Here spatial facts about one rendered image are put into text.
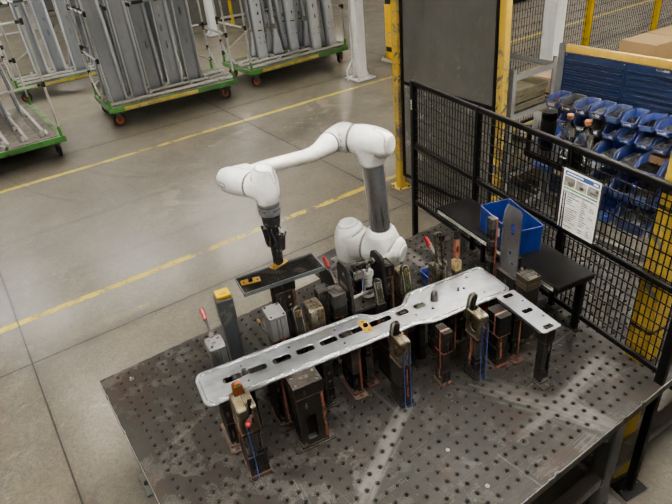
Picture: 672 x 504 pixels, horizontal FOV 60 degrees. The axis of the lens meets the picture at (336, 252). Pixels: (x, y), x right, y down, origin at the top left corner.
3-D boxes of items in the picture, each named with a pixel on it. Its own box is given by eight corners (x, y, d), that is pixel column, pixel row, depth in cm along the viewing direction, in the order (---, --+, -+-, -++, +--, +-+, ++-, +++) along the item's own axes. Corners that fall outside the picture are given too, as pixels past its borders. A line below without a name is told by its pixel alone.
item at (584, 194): (593, 247, 249) (604, 182, 232) (554, 225, 266) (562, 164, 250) (596, 246, 249) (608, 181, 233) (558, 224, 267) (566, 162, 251)
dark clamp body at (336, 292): (339, 368, 263) (331, 301, 243) (326, 351, 274) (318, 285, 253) (359, 359, 267) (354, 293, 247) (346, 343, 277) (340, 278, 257)
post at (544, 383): (543, 391, 241) (550, 338, 226) (524, 374, 250) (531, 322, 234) (554, 385, 243) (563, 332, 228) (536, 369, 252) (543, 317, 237)
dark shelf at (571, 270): (556, 295, 246) (556, 289, 245) (435, 212, 317) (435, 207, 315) (594, 279, 254) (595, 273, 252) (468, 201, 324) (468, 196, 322)
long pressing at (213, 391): (207, 414, 208) (207, 411, 207) (192, 375, 225) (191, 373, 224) (513, 291, 253) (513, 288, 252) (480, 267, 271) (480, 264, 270)
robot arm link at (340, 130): (317, 127, 259) (343, 131, 253) (338, 114, 272) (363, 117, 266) (320, 154, 266) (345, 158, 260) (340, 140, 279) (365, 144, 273)
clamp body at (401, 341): (400, 413, 238) (397, 349, 220) (385, 394, 247) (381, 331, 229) (419, 404, 241) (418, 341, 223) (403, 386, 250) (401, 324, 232)
